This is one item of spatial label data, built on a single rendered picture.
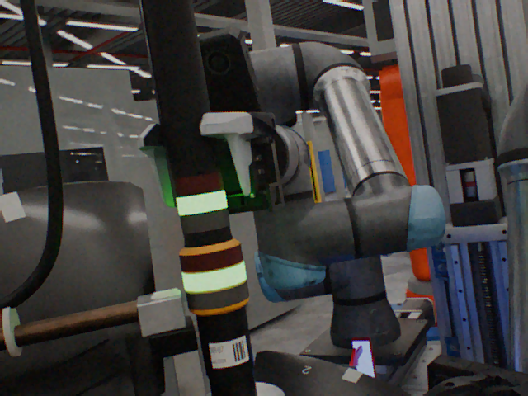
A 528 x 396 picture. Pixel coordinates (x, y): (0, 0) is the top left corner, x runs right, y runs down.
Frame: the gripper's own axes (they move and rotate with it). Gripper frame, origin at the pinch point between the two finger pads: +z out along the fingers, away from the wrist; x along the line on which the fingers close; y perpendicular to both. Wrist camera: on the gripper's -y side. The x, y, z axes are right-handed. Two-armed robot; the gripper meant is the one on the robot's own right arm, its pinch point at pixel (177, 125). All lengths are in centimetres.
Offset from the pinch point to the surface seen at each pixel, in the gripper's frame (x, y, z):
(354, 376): -5.8, 27.8, -25.3
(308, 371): -0.9, 26.5, -24.3
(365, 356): -6.4, 29.5, -35.7
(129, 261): 8.5, 9.3, -6.3
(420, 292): -21, 112, -392
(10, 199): 19.0, 2.6, -6.7
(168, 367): 54, 52, -102
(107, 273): 9.8, 9.8, -4.7
